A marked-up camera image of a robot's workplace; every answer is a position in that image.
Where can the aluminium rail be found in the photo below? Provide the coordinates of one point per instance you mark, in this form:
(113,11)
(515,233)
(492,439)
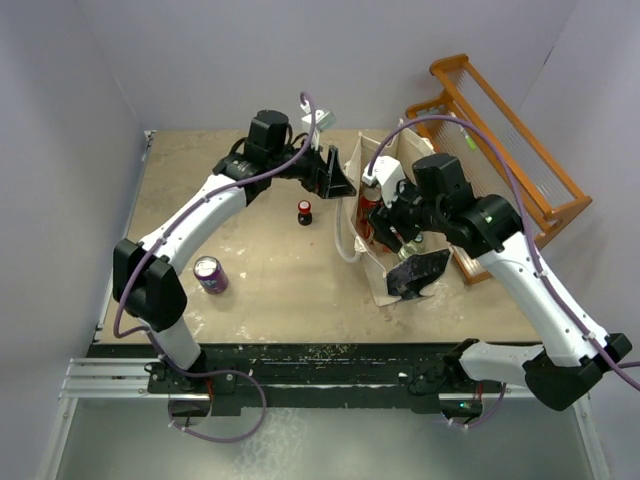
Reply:
(105,378)

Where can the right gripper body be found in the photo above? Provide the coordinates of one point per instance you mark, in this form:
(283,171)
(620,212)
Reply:
(410,214)

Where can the green-capped marker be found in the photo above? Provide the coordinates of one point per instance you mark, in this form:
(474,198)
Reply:
(468,139)

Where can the cream canvas tote bag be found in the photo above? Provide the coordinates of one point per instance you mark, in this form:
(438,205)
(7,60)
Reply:
(389,278)

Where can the red cola can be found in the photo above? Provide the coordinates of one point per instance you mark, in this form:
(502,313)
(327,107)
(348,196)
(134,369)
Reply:
(370,197)

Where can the small dark red-capped bottle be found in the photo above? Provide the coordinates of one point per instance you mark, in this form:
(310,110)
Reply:
(304,215)

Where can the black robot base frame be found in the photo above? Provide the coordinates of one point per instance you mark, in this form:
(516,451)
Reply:
(419,377)

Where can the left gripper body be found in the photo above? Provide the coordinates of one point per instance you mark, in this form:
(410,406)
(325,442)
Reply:
(309,175)

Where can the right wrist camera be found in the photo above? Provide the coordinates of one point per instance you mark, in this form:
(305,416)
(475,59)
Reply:
(387,174)

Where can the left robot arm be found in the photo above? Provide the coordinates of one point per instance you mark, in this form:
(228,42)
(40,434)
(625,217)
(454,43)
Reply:
(146,274)

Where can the purple soda can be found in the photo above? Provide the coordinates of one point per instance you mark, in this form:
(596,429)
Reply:
(211,275)

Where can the clear bottle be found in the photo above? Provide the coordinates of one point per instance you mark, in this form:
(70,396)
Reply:
(413,247)

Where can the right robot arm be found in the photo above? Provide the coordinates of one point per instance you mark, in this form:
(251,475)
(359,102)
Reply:
(574,352)

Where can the orange wooden rack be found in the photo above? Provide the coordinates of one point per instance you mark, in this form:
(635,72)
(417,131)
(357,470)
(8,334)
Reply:
(551,198)

